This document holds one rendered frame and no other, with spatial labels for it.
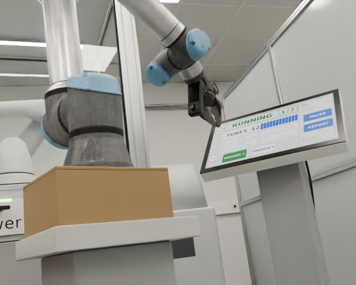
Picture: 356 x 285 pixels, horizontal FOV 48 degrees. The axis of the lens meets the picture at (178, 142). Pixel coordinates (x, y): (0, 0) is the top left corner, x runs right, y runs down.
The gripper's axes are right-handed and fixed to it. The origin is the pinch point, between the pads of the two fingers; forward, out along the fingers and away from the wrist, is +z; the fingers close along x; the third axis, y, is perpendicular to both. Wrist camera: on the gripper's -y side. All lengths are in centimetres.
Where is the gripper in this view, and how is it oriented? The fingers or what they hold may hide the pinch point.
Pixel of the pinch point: (217, 125)
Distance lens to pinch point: 140.4
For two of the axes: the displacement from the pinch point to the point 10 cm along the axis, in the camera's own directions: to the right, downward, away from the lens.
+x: -8.6, 2.3, 4.5
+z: 4.6, 7.4, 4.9
